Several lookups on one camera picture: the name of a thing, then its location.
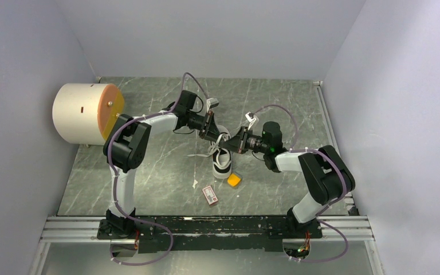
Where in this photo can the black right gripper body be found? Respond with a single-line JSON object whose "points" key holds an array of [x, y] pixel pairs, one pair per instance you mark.
{"points": [[251, 141]]}

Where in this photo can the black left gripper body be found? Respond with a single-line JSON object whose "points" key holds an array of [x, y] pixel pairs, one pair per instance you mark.
{"points": [[197, 122]]}

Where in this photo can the black and white sneaker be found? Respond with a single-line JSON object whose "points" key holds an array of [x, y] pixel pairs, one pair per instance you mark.
{"points": [[221, 162]]}

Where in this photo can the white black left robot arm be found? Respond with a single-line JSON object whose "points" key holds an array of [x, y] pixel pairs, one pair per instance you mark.
{"points": [[126, 147]]}

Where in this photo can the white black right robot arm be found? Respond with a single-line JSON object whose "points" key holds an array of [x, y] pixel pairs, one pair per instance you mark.
{"points": [[327, 177]]}

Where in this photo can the yellow block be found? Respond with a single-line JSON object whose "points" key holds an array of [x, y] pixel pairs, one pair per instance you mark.
{"points": [[234, 180]]}

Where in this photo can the red and white small box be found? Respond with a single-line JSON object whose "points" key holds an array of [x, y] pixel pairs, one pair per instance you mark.
{"points": [[210, 195]]}

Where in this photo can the cream cylinder with orange face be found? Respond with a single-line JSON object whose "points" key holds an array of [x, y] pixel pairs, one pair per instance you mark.
{"points": [[86, 113]]}

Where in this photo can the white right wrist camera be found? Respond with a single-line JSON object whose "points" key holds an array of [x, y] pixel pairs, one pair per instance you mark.
{"points": [[252, 119]]}

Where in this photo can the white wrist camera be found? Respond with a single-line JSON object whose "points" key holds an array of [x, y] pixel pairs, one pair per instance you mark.
{"points": [[252, 119], [211, 103]]}

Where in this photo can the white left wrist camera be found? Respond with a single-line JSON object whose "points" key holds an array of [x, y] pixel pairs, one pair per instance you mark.
{"points": [[211, 103]]}

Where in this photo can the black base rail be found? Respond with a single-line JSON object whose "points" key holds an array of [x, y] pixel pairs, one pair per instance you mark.
{"points": [[159, 233]]}

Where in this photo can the aluminium frame rail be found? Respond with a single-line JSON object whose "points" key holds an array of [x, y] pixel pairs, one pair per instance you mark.
{"points": [[83, 230]]}

